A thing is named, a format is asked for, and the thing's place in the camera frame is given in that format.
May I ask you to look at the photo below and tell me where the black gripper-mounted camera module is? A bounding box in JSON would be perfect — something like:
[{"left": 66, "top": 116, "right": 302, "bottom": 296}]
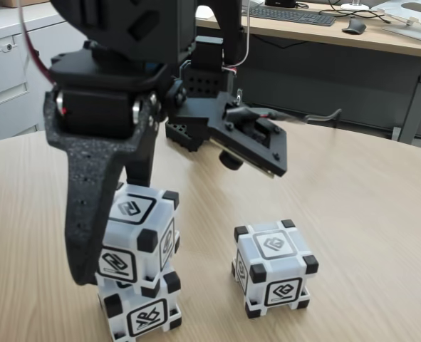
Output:
[{"left": 165, "top": 80, "right": 290, "bottom": 179}]

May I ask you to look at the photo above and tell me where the white cube stacked-diamonds symbol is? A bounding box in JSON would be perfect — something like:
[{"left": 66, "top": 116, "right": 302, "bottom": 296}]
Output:
[{"left": 231, "top": 219, "right": 320, "bottom": 319}]

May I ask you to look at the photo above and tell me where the black computer keyboard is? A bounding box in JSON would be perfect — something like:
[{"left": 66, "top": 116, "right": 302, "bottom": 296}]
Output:
[{"left": 245, "top": 6, "right": 338, "bottom": 28}]

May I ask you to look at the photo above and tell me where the black computer mouse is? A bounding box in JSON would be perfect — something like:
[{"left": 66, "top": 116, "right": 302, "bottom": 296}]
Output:
[{"left": 341, "top": 16, "right": 368, "bottom": 36}]

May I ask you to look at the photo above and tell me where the white round monitor base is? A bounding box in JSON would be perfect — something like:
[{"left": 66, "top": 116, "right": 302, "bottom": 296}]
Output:
[{"left": 340, "top": 0, "right": 372, "bottom": 11}]

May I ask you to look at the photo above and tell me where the silver laptop stand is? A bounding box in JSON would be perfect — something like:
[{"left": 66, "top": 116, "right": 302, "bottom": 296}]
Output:
[{"left": 380, "top": 1, "right": 421, "bottom": 42}]

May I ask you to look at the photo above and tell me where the white cube zigzag-diamond symbol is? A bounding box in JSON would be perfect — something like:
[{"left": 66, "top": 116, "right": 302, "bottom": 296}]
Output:
[{"left": 98, "top": 183, "right": 181, "bottom": 299}]

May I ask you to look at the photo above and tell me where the white cube crossed-lines symbol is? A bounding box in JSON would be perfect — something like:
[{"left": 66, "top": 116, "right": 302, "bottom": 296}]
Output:
[{"left": 95, "top": 272, "right": 182, "bottom": 339}]

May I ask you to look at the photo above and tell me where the wooden office desk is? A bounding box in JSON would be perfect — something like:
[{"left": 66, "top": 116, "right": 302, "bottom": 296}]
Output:
[{"left": 195, "top": 0, "right": 421, "bottom": 144}]

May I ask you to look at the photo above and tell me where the red white servo cable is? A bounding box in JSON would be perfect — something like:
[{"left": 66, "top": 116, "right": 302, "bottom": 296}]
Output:
[{"left": 19, "top": 0, "right": 57, "bottom": 86}]

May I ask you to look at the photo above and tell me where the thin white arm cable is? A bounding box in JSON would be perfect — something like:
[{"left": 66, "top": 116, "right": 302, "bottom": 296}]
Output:
[{"left": 224, "top": 0, "right": 253, "bottom": 69}]

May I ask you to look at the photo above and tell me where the brown cardboard box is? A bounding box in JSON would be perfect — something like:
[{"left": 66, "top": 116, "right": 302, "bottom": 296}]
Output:
[{"left": 0, "top": 0, "right": 51, "bottom": 8}]

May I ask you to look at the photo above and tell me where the white metal cabinet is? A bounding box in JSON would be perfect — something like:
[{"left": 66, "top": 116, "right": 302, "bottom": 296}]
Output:
[{"left": 0, "top": 5, "right": 86, "bottom": 145}]

